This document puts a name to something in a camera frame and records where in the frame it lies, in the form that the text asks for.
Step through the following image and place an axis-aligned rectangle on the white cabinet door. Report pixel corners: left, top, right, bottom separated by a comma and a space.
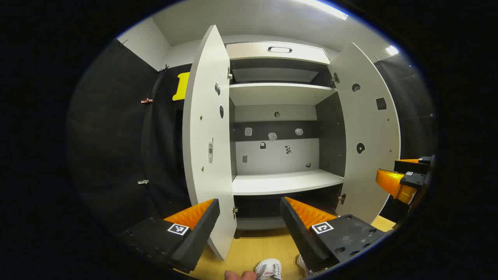
182, 24, 238, 262
328, 42, 401, 224

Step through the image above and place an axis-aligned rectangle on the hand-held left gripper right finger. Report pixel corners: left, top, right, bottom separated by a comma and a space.
279, 196, 395, 277

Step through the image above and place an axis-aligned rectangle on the white canvas shoe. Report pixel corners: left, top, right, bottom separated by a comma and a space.
296, 254, 312, 277
254, 258, 283, 280

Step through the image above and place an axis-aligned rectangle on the long ceiling light strip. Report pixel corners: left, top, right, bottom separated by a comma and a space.
302, 0, 349, 21

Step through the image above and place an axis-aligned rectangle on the white cabinet shelf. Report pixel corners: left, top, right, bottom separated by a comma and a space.
230, 82, 337, 106
232, 169, 345, 196

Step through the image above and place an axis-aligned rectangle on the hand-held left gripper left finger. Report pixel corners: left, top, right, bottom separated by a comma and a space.
116, 198, 221, 274

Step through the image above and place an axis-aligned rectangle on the white shoe cabinet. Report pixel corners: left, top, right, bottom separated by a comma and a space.
182, 24, 401, 262

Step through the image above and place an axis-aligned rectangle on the white cabinet drawer front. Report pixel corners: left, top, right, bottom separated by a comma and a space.
226, 42, 331, 65

